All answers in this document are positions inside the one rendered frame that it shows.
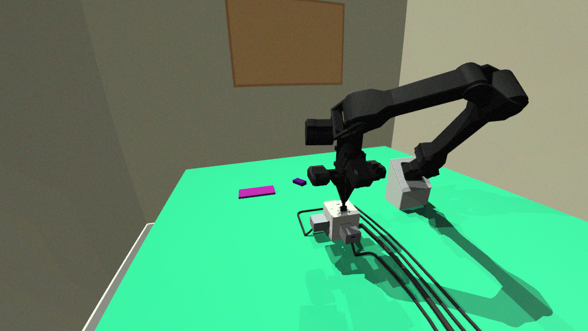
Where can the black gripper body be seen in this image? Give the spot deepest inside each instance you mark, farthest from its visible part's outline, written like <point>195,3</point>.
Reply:
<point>320,176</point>

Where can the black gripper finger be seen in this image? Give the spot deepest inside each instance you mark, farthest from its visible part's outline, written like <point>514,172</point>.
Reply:
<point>341,189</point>
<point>348,189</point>

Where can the magenta flat bar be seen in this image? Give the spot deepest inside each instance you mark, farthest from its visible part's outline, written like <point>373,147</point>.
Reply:
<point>254,192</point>

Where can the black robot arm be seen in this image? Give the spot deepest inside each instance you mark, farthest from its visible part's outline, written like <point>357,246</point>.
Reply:
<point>492,95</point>

